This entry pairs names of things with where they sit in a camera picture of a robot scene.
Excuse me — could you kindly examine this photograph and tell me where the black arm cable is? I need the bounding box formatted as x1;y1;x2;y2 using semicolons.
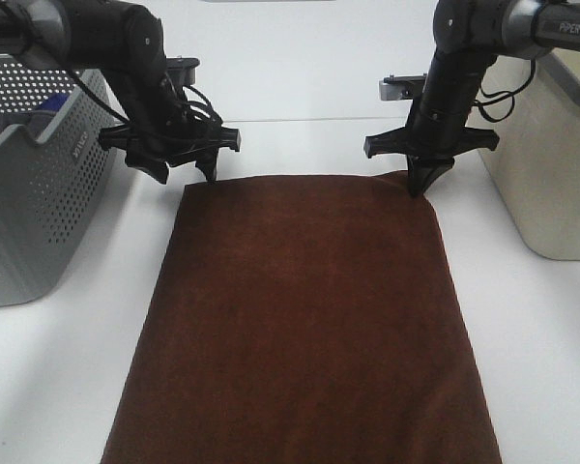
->
468;55;537;125
65;67;223;134

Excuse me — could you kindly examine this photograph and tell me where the brown microfibre towel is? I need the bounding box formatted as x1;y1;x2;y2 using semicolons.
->
102;171;501;463

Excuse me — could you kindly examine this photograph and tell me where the blue towel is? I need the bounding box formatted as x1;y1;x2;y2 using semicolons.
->
35;93;71;113

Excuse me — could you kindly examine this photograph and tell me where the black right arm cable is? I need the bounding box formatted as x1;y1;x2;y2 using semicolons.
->
468;55;537;125

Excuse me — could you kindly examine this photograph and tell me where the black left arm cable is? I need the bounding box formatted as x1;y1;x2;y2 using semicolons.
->
65;67;223;134

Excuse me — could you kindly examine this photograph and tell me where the grey perforated plastic basket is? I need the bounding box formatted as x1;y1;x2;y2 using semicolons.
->
0;56;116;306

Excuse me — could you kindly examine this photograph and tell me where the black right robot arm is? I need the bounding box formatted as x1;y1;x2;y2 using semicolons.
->
364;1;580;197

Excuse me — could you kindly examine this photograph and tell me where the beige bin with grey rim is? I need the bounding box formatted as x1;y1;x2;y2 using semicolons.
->
469;49;580;261

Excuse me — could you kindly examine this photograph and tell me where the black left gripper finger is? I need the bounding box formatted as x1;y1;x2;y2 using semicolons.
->
195;152;218;182
125;151;169;184

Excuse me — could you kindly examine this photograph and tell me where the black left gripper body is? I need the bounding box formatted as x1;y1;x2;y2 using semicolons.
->
99;108;242;166

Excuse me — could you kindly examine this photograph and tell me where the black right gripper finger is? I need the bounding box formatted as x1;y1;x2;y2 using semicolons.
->
422;158;453;192
406;155;430;197

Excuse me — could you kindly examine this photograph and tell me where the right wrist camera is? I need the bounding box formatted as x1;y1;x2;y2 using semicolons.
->
379;73;427;102

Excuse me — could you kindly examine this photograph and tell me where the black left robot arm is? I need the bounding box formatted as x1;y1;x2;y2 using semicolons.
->
0;1;241;184

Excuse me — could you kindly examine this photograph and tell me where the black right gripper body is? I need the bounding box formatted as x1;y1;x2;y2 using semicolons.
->
364;99;499;160

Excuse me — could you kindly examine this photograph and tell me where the grey towel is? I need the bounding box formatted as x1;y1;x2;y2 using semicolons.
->
0;110;55;139

